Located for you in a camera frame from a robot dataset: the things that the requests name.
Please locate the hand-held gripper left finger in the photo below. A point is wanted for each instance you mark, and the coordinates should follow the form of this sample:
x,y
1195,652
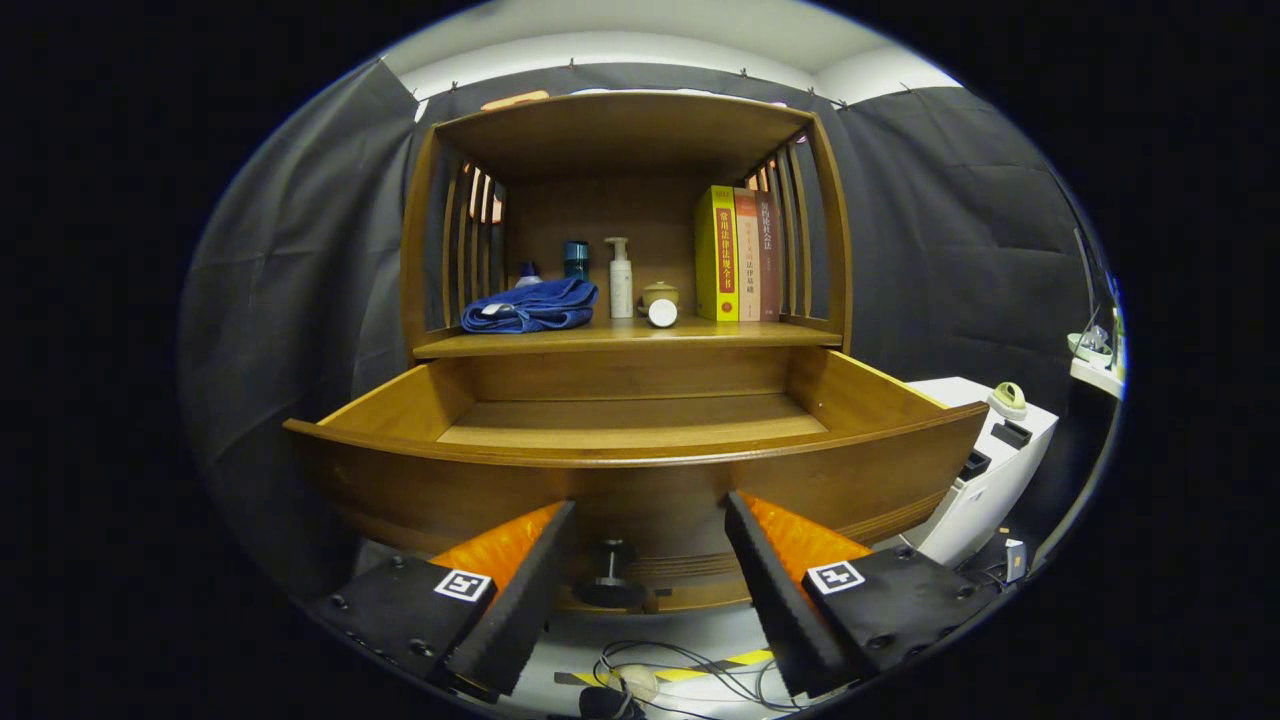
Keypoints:
x,y
515,600

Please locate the white desk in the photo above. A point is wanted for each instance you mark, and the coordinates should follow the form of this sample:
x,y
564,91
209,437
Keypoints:
x,y
1095,375

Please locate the small blue bottle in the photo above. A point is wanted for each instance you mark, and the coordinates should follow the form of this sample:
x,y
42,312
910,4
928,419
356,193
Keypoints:
x,y
528,274

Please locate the orange and white book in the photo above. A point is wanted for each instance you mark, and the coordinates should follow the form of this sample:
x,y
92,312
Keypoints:
x,y
747,255

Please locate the blue towel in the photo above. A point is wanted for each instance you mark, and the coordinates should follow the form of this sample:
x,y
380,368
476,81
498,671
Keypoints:
x,y
530,305

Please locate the teal jar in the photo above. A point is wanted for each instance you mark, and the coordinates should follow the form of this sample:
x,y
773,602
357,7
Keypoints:
x,y
576,260

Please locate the wooden countertop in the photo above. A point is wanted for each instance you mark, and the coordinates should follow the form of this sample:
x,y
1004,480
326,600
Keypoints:
x,y
620,335

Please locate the beige lidded ceramic cup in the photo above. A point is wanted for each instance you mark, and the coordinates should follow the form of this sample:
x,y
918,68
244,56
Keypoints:
x,y
660,291

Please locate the power adapter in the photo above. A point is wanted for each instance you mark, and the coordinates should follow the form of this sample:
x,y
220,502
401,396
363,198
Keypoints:
x,y
1016,560

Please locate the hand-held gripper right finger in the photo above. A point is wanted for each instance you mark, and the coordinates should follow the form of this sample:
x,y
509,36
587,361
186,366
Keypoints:
x,y
780,600

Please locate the white and green tube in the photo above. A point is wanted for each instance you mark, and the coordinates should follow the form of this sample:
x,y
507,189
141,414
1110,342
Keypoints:
x,y
662,313

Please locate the black backdrop cloth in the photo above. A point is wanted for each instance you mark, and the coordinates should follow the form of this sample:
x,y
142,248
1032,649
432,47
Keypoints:
x,y
930,250

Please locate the white pump bottle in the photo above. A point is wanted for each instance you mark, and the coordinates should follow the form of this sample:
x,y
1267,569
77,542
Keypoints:
x,y
620,285

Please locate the wooden drawer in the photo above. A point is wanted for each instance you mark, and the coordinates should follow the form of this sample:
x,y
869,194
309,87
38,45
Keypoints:
x,y
640,490

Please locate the yellow book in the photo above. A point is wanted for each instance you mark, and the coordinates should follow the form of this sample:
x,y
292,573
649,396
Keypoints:
x,y
715,255

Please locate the wooden cabinet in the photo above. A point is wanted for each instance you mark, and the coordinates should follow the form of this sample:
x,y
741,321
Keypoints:
x,y
620,135

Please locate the brown book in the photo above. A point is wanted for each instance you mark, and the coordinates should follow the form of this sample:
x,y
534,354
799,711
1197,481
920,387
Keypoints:
x,y
769,255

